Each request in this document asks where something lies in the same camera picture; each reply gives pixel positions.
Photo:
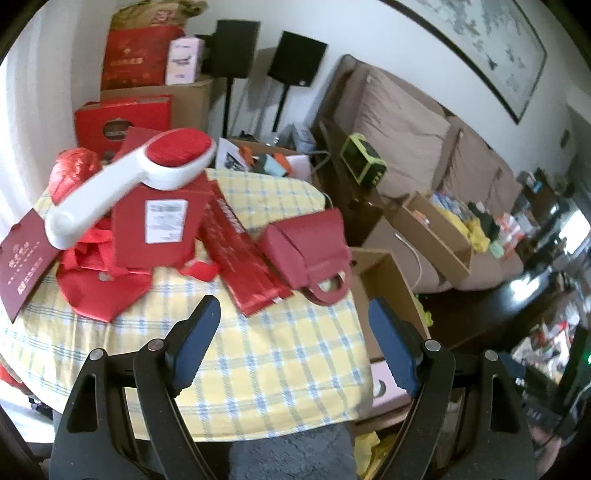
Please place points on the yellow plastic bag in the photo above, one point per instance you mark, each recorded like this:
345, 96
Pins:
367, 452

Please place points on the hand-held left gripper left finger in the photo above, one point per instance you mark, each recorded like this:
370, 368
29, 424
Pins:
194, 344

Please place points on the red floral gift bag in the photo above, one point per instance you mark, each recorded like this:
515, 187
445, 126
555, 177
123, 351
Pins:
134, 55

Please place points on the green portable radio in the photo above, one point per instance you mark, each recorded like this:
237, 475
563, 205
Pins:
362, 161

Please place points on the red box with white label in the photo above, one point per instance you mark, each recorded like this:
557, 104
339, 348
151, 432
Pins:
134, 240

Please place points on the red foil ball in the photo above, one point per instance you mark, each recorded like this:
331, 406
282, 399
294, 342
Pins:
74, 168

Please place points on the red cookie gift box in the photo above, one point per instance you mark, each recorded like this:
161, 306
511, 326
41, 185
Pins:
120, 113

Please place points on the pink white small box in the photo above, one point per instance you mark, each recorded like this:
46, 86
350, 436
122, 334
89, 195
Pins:
184, 60

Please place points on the white curtain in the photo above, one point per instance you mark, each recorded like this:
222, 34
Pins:
32, 115

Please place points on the dark red handbag-shaped box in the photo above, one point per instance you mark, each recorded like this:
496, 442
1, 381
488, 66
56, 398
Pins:
300, 244

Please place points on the brown cardboard box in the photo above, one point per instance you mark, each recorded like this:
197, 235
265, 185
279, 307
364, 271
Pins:
194, 106

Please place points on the large cardboard box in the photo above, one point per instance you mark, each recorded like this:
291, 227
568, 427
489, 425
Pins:
397, 286

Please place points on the red plastic bag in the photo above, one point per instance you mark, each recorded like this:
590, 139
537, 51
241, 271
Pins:
9, 374

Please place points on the brown sofa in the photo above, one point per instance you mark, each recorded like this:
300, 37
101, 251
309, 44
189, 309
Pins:
461, 277

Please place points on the dark wooden sofa armrest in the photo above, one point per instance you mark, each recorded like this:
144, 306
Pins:
351, 207

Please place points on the yellow plaid tablecloth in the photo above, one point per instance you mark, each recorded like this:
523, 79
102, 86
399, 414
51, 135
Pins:
277, 369

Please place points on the dark red paper bag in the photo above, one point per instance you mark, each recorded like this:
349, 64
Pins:
25, 258

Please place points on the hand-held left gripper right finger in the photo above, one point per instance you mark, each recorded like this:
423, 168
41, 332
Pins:
392, 350

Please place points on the shallow cardboard box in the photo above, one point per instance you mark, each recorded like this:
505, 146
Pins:
429, 235

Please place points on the black speaker on stand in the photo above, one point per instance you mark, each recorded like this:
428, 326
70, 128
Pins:
298, 57
235, 46

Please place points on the white shopping bag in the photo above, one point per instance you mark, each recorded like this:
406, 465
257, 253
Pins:
295, 164

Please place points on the person's right forearm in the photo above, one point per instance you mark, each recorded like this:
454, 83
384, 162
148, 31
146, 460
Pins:
547, 454

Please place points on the white lint brush red pad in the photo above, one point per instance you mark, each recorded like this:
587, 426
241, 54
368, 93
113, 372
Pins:
115, 184

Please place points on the brown sofa cushion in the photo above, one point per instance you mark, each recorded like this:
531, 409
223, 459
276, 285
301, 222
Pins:
401, 124
505, 189
471, 161

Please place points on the framed landscape painting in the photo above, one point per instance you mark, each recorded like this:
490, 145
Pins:
485, 41

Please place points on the gold paper bag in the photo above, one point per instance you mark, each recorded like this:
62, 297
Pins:
152, 11

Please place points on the long red foil packet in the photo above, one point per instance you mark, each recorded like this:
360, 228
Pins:
244, 267

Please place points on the cluttered dark table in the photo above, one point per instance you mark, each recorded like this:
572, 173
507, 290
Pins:
554, 277

